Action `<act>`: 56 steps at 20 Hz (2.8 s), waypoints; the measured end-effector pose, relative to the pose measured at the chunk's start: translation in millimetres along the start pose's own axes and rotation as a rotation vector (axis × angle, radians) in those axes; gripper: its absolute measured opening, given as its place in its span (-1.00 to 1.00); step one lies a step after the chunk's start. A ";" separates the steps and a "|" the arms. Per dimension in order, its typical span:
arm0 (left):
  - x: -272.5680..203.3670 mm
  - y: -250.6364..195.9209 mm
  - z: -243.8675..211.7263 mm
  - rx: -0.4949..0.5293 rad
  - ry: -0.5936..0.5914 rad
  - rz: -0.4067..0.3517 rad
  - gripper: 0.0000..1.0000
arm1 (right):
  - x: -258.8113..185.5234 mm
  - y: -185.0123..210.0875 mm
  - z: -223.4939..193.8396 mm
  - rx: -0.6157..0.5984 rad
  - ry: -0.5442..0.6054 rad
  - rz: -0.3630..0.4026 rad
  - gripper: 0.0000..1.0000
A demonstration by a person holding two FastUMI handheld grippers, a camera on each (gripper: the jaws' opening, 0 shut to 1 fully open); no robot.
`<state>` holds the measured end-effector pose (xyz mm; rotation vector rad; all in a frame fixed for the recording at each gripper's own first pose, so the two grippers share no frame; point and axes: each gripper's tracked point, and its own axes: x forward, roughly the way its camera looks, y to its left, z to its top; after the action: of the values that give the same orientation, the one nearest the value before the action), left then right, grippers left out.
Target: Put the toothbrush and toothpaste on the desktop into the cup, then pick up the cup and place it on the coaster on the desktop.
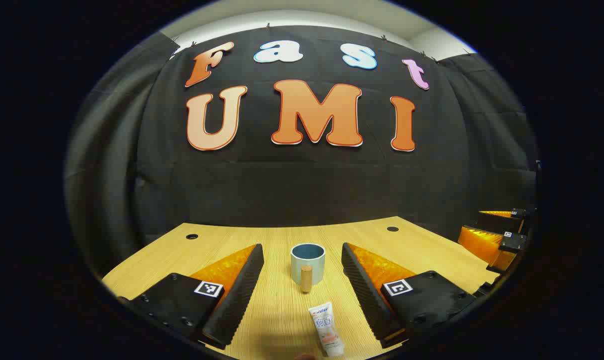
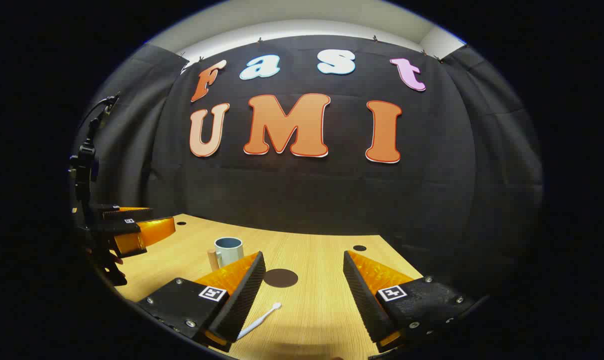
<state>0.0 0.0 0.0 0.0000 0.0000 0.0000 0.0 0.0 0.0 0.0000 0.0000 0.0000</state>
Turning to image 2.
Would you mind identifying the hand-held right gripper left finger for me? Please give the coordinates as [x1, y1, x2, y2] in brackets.
[137, 251, 266, 353]

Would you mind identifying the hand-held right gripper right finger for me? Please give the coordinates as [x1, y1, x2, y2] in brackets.
[343, 250, 477, 353]

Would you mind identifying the white toothbrush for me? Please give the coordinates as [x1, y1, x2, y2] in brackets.
[237, 302, 282, 341]

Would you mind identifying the dark brown round coaster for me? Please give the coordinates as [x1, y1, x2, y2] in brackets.
[263, 268, 299, 289]

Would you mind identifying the blue-grey cup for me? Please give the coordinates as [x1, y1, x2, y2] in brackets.
[214, 237, 244, 269]

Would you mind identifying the wooden desktop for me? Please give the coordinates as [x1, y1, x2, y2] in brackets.
[114, 213, 425, 360]

